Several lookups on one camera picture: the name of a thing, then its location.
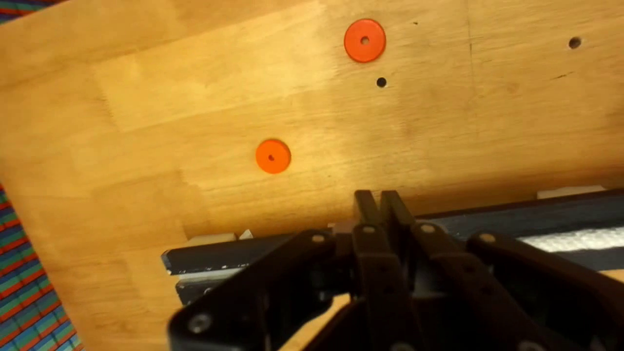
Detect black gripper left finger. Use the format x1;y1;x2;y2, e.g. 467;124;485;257
354;189;381;233

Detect orange disc near edge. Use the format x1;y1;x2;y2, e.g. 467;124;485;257
255;138;292;173

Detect long black rail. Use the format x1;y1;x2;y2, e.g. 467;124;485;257
161;191;624;304

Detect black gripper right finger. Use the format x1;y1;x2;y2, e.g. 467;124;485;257
379;191;413;237

